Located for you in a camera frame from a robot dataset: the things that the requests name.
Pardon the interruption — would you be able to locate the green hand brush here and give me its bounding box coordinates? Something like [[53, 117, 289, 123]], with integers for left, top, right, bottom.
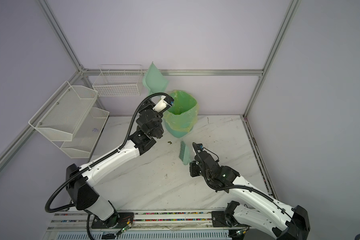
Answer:
[[179, 141, 192, 165]]

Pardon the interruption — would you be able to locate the green plastic dustpan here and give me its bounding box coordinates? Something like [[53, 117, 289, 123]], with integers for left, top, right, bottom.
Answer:
[[143, 62, 169, 95]]

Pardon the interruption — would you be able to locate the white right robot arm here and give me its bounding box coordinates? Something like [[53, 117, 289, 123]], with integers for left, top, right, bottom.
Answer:
[[190, 144, 311, 240]]

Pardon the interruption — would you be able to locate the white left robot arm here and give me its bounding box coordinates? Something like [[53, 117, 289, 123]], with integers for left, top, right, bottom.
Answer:
[[66, 96, 174, 228]]

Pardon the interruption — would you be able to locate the green trash bin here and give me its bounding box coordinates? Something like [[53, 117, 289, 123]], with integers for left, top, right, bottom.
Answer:
[[163, 89, 199, 139]]

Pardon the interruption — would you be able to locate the yellow-green bin liner bag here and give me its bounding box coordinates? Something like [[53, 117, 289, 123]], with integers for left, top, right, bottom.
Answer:
[[161, 89, 199, 133]]

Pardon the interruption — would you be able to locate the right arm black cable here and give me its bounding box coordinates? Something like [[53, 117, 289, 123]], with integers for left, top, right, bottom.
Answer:
[[191, 141, 292, 217]]

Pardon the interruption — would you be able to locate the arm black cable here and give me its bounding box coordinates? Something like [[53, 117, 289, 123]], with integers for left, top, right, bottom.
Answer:
[[44, 92, 175, 240], [191, 141, 292, 217]]

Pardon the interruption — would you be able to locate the white wire wall basket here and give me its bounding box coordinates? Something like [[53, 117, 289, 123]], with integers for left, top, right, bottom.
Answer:
[[93, 65, 144, 97]]

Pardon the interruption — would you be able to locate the white mesh wall shelf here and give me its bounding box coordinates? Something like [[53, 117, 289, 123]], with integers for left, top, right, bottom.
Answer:
[[29, 82, 109, 159]]

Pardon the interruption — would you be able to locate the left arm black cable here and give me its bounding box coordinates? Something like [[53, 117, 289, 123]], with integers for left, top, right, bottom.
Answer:
[[44, 92, 175, 240]]

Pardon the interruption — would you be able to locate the aluminium frame post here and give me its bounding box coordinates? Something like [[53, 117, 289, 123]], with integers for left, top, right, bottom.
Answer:
[[36, 0, 84, 72]]

